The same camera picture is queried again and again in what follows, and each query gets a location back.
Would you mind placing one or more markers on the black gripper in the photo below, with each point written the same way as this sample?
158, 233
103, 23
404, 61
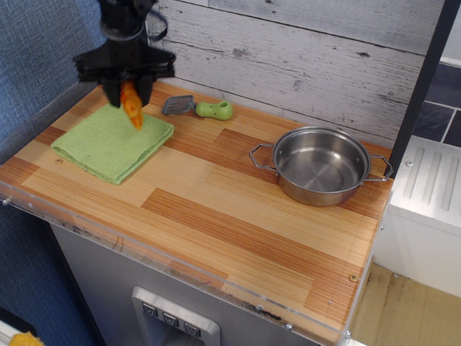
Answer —
115, 61

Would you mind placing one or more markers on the orange plush lobster tail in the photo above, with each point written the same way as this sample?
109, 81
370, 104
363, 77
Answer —
132, 103

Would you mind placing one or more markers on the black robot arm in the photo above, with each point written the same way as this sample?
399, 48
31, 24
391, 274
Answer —
125, 20

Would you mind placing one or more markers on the folded green cloth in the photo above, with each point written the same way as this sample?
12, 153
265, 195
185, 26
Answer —
107, 145

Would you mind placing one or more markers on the stainless steel pot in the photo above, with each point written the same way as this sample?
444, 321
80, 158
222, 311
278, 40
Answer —
320, 166

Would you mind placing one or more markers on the silver dispenser button panel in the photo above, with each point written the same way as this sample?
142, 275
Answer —
164, 322

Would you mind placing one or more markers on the yellow plush toy on floor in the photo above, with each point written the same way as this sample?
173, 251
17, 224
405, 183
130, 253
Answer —
25, 339

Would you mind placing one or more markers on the white toy sink unit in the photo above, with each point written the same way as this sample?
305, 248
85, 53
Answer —
420, 235

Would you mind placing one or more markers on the grey spatula with green handle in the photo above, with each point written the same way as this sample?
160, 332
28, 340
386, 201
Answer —
182, 104

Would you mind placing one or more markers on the dark grey right post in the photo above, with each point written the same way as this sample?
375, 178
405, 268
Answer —
429, 67

